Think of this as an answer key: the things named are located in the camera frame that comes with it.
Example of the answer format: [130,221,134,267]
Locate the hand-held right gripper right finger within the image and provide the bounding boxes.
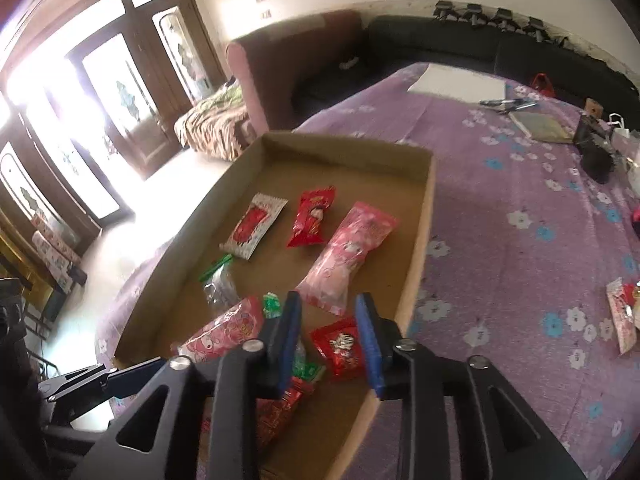
[354,292,588,480]

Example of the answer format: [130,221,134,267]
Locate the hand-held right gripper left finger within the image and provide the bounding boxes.
[67,290,303,480]

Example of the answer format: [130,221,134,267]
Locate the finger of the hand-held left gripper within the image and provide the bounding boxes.
[39,364,121,428]
[102,357,168,401]

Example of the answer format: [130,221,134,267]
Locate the green clear candy packet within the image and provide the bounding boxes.
[289,342,327,393]

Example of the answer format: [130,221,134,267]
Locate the small red cartoon snack packet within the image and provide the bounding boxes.
[309,316,370,382]

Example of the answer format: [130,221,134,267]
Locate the white green snack packet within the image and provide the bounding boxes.
[263,291,287,319]

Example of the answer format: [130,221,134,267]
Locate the pink cartoon snack packet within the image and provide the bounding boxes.
[295,201,399,314]
[176,296,267,362]

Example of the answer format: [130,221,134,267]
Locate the brown-red gold-print snack packet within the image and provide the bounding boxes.
[200,377,317,456]

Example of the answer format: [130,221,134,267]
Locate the clear green-edged snack packet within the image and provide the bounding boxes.
[199,254,242,320]

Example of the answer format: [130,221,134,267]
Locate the white red-label snack packet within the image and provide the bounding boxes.
[219,192,289,262]

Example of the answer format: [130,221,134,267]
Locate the red glossy cartoon snack packet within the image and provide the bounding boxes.
[286,186,337,249]

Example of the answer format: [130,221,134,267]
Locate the brown cardboard box tray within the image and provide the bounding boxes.
[112,131,436,480]

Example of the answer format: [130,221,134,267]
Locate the white serrated snack packet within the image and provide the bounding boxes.
[606,277,639,357]

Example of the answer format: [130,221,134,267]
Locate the patterned bench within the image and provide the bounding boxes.
[31,216,88,286]

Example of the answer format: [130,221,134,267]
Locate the patterned blanket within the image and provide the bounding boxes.
[175,82,256,161]

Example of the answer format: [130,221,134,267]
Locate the brown wooden glass doors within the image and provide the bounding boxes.
[0,0,226,241]

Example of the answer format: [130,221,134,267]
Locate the white paper sheet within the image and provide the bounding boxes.
[406,62,507,106]

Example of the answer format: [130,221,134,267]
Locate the brown notebook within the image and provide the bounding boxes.
[509,110,573,143]

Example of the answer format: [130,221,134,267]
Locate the maroon armchair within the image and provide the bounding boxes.
[225,9,371,133]

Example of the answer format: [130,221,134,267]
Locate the black sofa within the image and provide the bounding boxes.
[292,12,640,111]

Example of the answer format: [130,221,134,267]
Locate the clear glass pitcher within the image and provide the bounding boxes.
[607,114,640,171]

